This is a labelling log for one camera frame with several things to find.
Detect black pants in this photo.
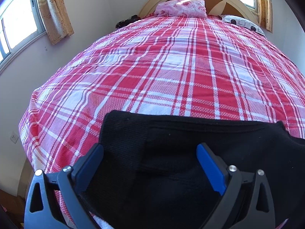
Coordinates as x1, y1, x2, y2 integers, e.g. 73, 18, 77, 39
79, 110, 305, 229

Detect black cloth item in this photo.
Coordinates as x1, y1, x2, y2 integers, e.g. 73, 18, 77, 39
116, 15, 141, 29

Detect red plaid bed sheet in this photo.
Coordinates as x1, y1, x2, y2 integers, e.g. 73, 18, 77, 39
18, 14, 305, 229

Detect white patterned pillow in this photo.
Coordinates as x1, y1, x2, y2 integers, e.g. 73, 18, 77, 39
220, 15, 265, 36

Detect side wall window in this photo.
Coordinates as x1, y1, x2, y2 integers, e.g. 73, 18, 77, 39
0, 0, 47, 62

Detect pink floral pillow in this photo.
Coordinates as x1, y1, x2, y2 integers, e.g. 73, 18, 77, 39
154, 0, 207, 18

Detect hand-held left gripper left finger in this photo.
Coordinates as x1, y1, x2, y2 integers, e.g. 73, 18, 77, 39
23, 143, 104, 229

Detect beige curtain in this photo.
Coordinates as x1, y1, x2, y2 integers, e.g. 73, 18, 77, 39
36, 0, 74, 45
254, 0, 273, 33

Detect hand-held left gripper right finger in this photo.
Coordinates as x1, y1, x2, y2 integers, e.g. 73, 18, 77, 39
196, 143, 283, 229

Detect cream wooden headboard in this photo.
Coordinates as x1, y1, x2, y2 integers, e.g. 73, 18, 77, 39
138, 0, 260, 27

